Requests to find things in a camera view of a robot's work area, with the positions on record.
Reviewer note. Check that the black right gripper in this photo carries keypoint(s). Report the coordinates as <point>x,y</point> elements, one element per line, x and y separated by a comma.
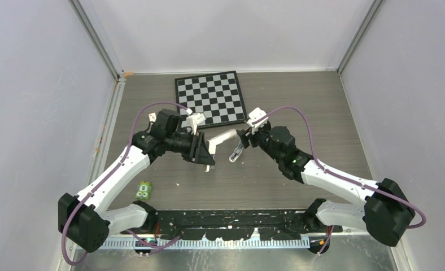
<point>253,136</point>

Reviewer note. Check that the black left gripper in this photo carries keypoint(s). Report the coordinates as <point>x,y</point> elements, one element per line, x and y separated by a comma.
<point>204,156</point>

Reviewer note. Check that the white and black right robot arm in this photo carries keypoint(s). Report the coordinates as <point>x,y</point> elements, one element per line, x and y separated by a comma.
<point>380,208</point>

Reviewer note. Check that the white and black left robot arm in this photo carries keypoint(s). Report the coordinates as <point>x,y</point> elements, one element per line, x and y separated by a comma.
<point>84,218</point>

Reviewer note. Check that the black and white chessboard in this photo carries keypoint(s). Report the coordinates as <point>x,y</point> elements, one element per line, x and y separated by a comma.
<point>217,95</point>

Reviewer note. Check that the white staple box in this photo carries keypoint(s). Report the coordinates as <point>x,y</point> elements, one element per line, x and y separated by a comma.
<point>152,117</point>

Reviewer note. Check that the green toy block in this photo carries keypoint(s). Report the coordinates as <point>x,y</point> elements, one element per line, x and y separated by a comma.
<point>144,191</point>

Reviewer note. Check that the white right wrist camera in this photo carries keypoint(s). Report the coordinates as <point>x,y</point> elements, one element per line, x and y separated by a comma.
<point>256,119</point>

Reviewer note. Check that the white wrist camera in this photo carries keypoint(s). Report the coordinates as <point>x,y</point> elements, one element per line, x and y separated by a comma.
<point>256,119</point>
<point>193,120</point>

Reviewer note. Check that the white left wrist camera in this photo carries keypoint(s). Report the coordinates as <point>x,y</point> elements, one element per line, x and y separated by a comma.
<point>193,120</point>

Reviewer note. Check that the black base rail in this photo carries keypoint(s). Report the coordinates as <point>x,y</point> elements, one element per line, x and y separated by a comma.
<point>231,225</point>

